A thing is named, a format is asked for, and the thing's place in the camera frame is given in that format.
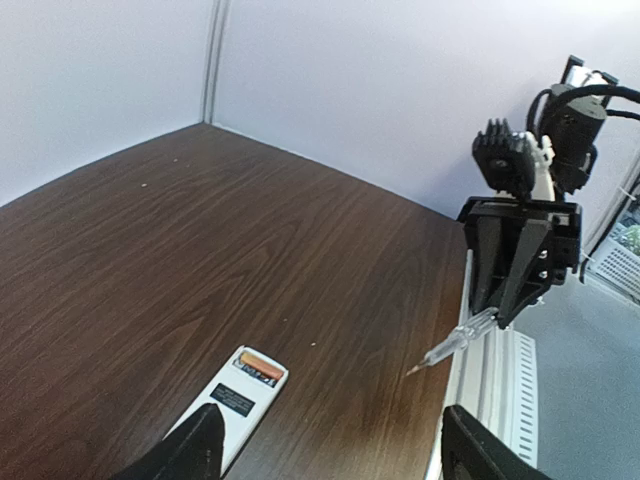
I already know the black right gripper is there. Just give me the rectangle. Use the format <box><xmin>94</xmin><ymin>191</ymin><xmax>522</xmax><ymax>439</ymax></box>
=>
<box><xmin>462</xmin><ymin>196</ymin><xmax>582</xmax><ymax>330</ymax></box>

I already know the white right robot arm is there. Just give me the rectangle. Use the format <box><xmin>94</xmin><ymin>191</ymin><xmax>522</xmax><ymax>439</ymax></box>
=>
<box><xmin>457</xmin><ymin>56</ymin><xmax>639</xmax><ymax>332</ymax></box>

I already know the aluminium front rail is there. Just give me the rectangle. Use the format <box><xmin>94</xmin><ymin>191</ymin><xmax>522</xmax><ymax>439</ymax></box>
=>
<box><xmin>439</xmin><ymin>249</ymin><xmax>539</xmax><ymax>466</ymax></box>

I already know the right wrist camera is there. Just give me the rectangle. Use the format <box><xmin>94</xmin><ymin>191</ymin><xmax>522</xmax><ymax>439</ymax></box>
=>
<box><xmin>472</xmin><ymin>119</ymin><xmax>556</xmax><ymax>202</ymax></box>

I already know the clear handle screwdriver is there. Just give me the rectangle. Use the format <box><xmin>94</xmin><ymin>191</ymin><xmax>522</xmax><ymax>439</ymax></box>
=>
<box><xmin>406</xmin><ymin>307</ymin><xmax>498</xmax><ymax>376</ymax></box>

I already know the aluminium right corner post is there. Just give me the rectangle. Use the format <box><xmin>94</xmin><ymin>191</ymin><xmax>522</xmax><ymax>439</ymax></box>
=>
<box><xmin>200</xmin><ymin>0</ymin><xmax>231</xmax><ymax>125</ymax></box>

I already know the orange battery in remote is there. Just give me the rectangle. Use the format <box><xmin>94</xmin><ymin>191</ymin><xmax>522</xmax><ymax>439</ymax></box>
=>
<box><xmin>240</xmin><ymin>351</ymin><xmax>284</xmax><ymax>380</ymax></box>

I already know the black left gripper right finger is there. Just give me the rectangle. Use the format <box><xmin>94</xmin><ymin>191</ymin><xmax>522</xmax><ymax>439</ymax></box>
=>
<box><xmin>441</xmin><ymin>405</ymin><xmax>548</xmax><ymax>480</ymax></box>

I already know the white remote control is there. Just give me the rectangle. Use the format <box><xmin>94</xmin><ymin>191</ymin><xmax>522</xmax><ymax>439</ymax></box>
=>
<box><xmin>173</xmin><ymin>346</ymin><xmax>289</xmax><ymax>472</ymax></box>

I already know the black right camera cable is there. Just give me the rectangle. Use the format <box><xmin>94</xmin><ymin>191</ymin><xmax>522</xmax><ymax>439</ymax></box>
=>
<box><xmin>527</xmin><ymin>84</ymin><xmax>640</xmax><ymax>136</ymax></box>

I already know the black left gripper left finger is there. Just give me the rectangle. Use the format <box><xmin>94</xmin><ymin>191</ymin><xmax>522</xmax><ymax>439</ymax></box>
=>
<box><xmin>112</xmin><ymin>404</ymin><xmax>225</xmax><ymax>480</ymax></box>

